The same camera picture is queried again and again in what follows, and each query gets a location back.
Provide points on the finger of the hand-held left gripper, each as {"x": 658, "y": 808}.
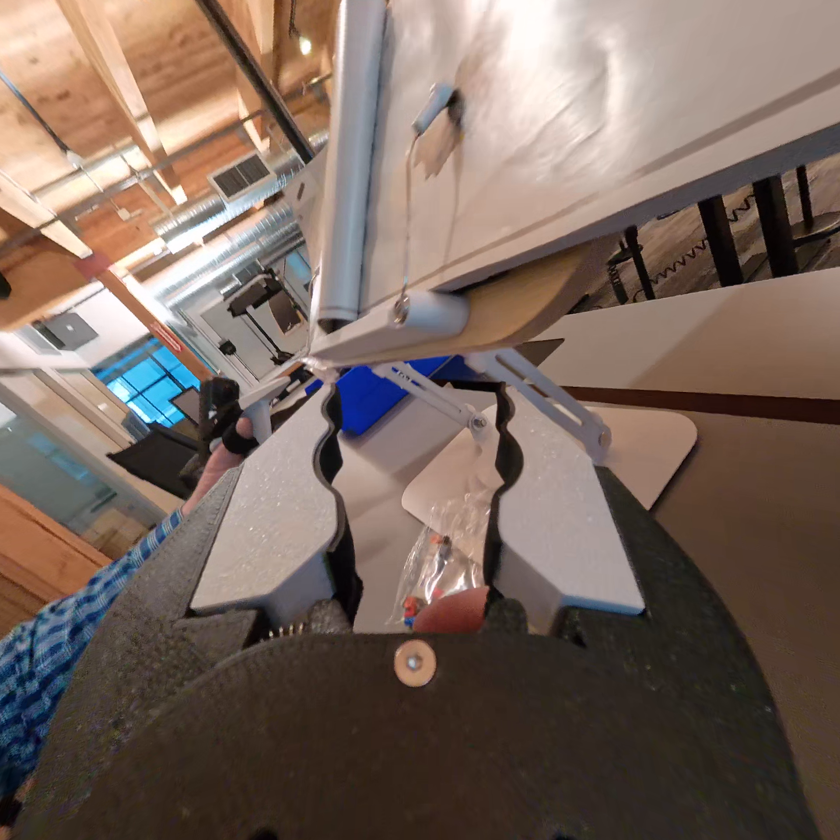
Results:
{"x": 262, "y": 395}

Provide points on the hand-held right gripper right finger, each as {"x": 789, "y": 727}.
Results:
{"x": 571, "y": 525}

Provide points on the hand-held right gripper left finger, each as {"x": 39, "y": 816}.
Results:
{"x": 275, "y": 525}

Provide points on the clear plastic parts bag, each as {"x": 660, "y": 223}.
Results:
{"x": 446, "y": 571}

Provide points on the person's left hand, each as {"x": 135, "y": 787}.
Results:
{"x": 220, "y": 476}

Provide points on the black equipment stand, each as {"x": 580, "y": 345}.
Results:
{"x": 253, "y": 298}

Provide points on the blue box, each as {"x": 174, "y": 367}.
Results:
{"x": 374, "y": 400}

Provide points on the white vent grille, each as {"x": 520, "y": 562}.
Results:
{"x": 239, "y": 176}

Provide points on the black desk leg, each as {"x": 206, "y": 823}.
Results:
{"x": 720, "y": 239}
{"x": 775, "y": 226}

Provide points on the white book stand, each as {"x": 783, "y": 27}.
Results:
{"x": 590, "y": 131}

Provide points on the red wall sign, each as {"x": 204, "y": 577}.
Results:
{"x": 165, "y": 336}

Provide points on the silver ventilation duct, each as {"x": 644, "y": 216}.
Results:
{"x": 249, "y": 249}

